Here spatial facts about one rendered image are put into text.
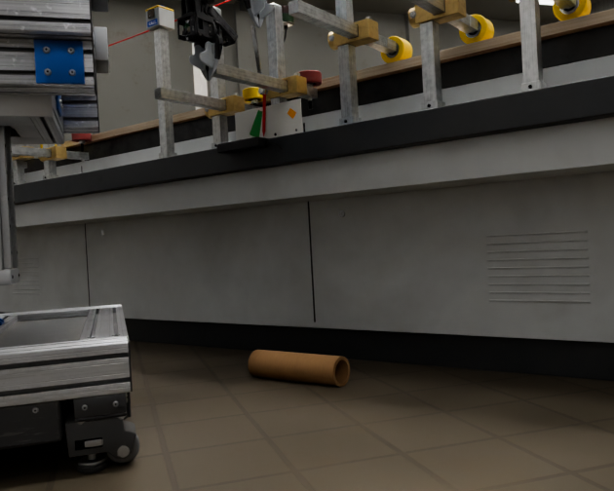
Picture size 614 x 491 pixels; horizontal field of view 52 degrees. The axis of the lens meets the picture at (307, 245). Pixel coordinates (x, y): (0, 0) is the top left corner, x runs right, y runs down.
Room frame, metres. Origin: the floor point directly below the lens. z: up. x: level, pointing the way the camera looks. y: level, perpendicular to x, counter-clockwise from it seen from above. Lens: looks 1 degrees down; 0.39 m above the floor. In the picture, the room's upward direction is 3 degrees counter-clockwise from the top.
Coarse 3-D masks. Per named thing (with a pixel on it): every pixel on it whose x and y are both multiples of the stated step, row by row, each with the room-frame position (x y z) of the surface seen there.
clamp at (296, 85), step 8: (288, 80) 1.85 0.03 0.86; (296, 80) 1.84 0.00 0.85; (304, 80) 1.87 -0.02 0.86; (288, 88) 1.85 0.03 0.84; (296, 88) 1.84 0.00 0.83; (304, 88) 1.86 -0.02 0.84; (272, 96) 1.89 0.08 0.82; (280, 96) 1.88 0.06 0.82; (288, 96) 1.89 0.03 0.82; (296, 96) 1.90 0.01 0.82
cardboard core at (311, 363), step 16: (256, 352) 1.84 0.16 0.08; (272, 352) 1.82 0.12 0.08; (288, 352) 1.79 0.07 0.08; (256, 368) 1.82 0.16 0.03; (272, 368) 1.78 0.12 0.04; (288, 368) 1.74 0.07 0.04; (304, 368) 1.71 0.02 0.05; (320, 368) 1.68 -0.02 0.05; (336, 368) 1.73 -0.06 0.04; (320, 384) 1.71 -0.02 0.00; (336, 384) 1.66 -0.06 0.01
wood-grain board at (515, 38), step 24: (552, 24) 1.59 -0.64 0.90; (576, 24) 1.56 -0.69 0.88; (600, 24) 1.54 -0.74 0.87; (456, 48) 1.75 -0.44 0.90; (480, 48) 1.70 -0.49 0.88; (504, 48) 1.69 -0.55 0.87; (360, 72) 1.93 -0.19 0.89; (384, 72) 1.88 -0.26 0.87; (192, 120) 2.43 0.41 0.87; (72, 144) 2.86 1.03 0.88
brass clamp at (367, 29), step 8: (360, 24) 1.70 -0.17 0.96; (368, 24) 1.68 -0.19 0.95; (376, 24) 1.72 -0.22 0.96; (360, 32) 1.70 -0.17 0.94; (368, 32) 1.68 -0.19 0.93; (376, 32) 1.71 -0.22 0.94; (328, 40) 1.76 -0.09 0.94; (336, 40) 1.75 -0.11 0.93; (344, 40) 1.73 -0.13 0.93; (352, 40) 1.72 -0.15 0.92; (360, 40) 1.71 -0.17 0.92; (368, 40) 1.71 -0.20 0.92; (376, 40) 1.72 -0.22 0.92; (336, 48) 1.77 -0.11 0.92
